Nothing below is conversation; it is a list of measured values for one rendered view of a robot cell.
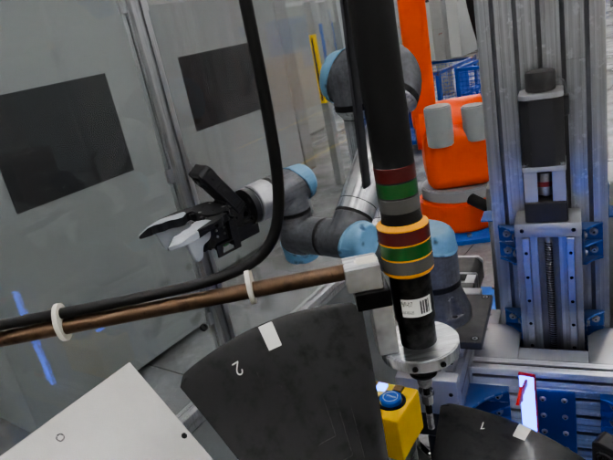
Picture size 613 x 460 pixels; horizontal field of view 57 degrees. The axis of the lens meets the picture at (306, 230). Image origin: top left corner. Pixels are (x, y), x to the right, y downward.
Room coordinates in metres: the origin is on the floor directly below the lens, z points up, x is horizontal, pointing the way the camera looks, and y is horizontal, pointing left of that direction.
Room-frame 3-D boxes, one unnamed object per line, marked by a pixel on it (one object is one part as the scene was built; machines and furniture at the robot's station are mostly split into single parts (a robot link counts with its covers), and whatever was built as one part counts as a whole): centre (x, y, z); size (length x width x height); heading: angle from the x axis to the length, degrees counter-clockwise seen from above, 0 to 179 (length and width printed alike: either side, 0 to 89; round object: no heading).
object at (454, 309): (1.20, -0.27, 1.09); 0.15 x 0.15 x 0.10
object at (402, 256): (0.44, -0.08, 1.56); 0.04 x 0.04 x 0.01
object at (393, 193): (0.44, -0.08, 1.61); 0.03 x 0.03 x 0.01
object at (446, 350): (0.44, -0.07, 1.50); 0.09 x 0.07 x 0.10; 89
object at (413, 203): (0.44, -0.08, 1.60); 0.03 x 0.03 x 0.01
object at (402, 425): (0.90, -0.05, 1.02); 0.16 x 0.10 x 0.11; 54
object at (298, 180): (1.10, 0.02, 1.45); 0.11 x 0.08 x 0.09; 131
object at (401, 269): (0.44, -0.08, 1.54); 0.04 x 0.04 x 0.01
